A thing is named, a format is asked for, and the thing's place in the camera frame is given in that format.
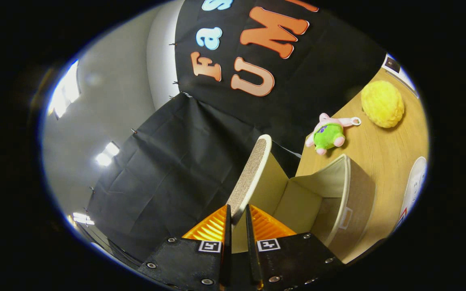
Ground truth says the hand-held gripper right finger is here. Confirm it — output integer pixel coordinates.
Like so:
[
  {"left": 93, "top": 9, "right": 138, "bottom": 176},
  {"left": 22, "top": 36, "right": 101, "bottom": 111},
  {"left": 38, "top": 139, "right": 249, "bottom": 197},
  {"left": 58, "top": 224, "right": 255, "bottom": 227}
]
[{"left": 244, "top": 204, "right": 345, "bottom": 291}]

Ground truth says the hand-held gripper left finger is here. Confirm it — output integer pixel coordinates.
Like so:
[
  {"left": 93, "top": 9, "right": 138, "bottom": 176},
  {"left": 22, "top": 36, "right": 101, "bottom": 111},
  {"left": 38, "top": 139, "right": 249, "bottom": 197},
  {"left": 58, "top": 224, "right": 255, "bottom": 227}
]
[{"left": 137, "top": 204, "right": 232, "bottom": 291}]

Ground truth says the beige fabric storage box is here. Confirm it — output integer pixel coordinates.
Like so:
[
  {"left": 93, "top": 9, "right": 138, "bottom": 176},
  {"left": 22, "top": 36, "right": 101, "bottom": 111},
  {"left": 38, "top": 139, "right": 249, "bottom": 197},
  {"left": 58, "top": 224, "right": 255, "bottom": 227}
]
[{"left": 227, "top": 134, "right": 376, "bottom": 264}]

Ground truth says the white canvas shoe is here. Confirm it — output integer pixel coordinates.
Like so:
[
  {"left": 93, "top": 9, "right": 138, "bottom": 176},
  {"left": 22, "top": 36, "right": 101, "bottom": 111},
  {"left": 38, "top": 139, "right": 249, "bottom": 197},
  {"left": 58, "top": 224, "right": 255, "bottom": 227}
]
[{"left": 393, "top": 156, "right": 428, "bottom": 232}]

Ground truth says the black backdrop cloth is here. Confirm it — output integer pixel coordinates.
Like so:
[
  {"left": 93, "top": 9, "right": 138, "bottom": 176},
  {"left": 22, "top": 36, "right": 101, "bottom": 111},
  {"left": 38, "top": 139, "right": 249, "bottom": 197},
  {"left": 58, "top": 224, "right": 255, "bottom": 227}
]
[{"left": 87, "top": 0, "right": 387, "bottom": 263}]

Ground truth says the pink and green plush toy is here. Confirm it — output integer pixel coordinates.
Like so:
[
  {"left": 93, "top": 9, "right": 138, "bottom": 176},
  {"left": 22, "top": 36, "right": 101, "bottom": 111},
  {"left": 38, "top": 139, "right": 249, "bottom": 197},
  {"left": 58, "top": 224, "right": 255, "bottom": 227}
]
[{"left": 305, "top": 113, "right": 362, "bottom": 156}]

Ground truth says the ceiling light panel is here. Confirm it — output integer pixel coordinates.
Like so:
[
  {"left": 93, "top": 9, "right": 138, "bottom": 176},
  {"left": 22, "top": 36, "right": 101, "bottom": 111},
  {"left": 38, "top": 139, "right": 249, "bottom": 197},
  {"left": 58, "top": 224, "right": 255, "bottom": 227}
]
[
  {"left": 95, "top": 141, "right": 120, "bottom": 167},
  {"left": 48, "top": 60, "right": 82, "bottom": 120},
  {"left": 72, "top": 212, "right": 95, "bottom": 226}
]

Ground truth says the yellow plush toy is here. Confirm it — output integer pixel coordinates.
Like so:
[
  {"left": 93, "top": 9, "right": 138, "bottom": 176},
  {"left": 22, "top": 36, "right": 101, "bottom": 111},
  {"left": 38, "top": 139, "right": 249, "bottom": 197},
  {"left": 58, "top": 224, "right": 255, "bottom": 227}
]
[{"left": 361, "top": 80, "right": 405, "bottom": 129}]

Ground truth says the white book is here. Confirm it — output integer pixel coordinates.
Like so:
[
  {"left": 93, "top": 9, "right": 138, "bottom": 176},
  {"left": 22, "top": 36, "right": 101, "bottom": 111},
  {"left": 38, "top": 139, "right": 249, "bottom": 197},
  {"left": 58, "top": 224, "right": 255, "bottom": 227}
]
[{"left": 381, "top": 53, "right": 419, "bottom": 97}]

